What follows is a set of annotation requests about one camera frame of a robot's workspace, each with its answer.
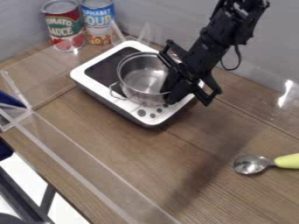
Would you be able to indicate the black metal table frame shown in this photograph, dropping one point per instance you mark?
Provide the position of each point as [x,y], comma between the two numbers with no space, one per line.
[30,212]

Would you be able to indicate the alphabet soup can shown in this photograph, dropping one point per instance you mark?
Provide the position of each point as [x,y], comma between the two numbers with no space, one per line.
[98,14]

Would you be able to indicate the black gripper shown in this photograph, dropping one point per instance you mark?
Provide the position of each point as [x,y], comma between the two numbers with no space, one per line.
[190,72]

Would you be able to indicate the spoon with yellow handle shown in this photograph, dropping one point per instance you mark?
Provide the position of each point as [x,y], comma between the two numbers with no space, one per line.
[251,164]

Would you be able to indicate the silver metal pot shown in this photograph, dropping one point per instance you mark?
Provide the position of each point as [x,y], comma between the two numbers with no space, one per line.
[141,74]

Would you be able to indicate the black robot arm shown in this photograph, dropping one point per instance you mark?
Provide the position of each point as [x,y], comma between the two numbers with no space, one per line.
[230,28]

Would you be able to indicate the white and black stove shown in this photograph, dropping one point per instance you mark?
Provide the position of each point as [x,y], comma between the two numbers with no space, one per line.
[97,74]

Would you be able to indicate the clear acrylic barrier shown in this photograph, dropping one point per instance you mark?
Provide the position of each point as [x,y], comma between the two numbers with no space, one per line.
[78,160]

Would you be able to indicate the tomato sauce can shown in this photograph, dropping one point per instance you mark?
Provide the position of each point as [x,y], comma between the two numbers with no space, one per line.
[66,29]

